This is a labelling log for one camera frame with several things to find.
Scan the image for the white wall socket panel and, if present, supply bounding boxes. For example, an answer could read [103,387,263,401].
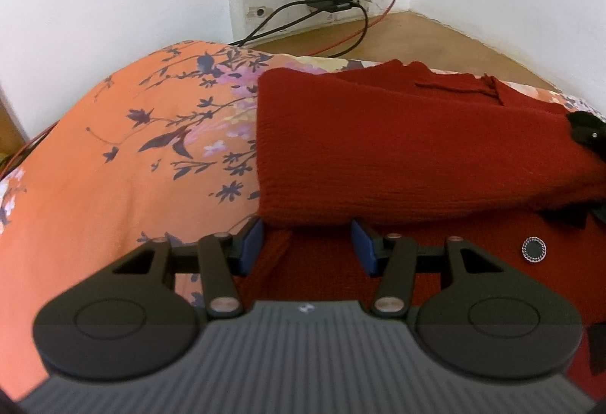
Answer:
[228,0,390,42]

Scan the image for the floral orange bedsheet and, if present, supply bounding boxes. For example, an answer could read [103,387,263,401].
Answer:
[0,39,606,401]

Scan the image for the black cable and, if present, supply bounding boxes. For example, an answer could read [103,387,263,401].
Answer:
[228,0,370,59]
[231,0,333,47]

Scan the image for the red knit cardigan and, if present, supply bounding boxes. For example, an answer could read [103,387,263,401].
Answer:
[238,61,605,397]

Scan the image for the red cable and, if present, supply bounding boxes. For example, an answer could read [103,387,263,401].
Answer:
[302,0,398,58]

